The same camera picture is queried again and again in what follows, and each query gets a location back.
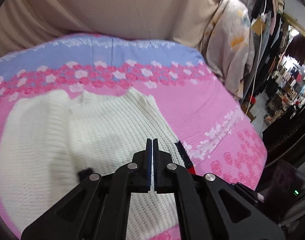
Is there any gold framed mirror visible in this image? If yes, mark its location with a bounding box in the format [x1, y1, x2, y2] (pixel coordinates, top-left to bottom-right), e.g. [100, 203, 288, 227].
[281, 13, 305, 45]

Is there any white red navy knit sweater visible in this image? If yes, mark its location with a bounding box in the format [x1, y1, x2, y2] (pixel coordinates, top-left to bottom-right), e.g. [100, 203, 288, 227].
[0, 88, 184, 231]

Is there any pink purple floral bedsheet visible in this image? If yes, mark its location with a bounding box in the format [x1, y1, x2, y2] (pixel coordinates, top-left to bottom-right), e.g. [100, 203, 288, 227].
[0, 34, 267, 237]

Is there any cluttered shelf of goods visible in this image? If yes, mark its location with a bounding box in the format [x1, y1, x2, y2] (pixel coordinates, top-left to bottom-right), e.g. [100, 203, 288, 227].
[250, 0, 305, 134]

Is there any beige curtain cloth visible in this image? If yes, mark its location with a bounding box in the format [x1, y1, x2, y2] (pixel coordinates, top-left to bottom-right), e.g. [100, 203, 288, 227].
[0, 0, 221, 57]

